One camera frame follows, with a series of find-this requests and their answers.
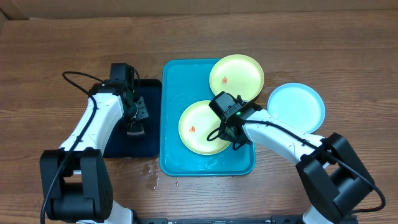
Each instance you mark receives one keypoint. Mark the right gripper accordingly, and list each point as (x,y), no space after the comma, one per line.
(227,135)

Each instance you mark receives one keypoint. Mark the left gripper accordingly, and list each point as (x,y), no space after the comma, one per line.
(143,113)

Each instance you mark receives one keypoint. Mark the yellow-green plate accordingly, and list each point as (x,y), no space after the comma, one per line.
(237,75)
(194,126)

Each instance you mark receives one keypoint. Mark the light blue plate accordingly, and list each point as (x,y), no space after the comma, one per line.
(297,105)

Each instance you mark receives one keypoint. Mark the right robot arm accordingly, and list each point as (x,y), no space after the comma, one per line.
(334,178)

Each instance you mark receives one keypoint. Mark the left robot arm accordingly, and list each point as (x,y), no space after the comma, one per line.
(75,181)

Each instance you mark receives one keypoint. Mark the black water tray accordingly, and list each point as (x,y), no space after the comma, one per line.
(122,145)

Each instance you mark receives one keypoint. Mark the teal plastic tray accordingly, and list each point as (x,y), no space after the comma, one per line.
(185,82)

